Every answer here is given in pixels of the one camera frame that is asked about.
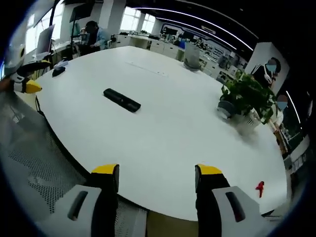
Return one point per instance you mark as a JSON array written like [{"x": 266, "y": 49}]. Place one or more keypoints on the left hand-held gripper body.
[{"x": 13, "y": 59}]

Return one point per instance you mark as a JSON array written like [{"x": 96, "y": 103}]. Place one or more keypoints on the white plant pot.
[{"x": 248, "y": 121}]

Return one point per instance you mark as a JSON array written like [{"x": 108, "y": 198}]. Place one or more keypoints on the grey round device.
[{"x": 225, "y": 108}]

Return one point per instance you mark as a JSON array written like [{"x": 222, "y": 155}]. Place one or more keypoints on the green potted plant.
[{"x": 249, "y": 96}]

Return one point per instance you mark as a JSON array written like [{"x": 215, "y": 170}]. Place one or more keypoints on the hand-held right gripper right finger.
[{"x": 217, "y": 197}]

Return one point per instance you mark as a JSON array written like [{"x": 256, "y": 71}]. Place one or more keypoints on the black remote control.
[{"x": 122, "y": 100}]

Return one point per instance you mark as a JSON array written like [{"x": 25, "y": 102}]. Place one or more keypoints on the grey mesh office chair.
[{"x": 32, "y": 153}]

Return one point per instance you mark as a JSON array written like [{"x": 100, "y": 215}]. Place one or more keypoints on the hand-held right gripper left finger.
[{"x": 98, "y": 197}]

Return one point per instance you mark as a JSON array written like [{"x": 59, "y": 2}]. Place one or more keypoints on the small red object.
[{"x": 260, "y": 187}]

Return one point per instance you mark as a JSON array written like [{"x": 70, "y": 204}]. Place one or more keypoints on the person's left hand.
[{"x": 5, "y": 85}]

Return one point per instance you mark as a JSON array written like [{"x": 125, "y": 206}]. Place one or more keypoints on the silver computer monitor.
[{"x": 45, "y": 40}]

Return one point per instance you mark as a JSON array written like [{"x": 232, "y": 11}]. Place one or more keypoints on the white cabinet row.
[{"x": 153, "y": 44}]

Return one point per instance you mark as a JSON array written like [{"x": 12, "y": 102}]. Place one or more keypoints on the small black pouch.
[{"x": 58, "y": 72}]

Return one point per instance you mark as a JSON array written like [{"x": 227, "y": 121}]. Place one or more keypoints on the black monitor on stand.
[{"x": 80, "y": 14}]

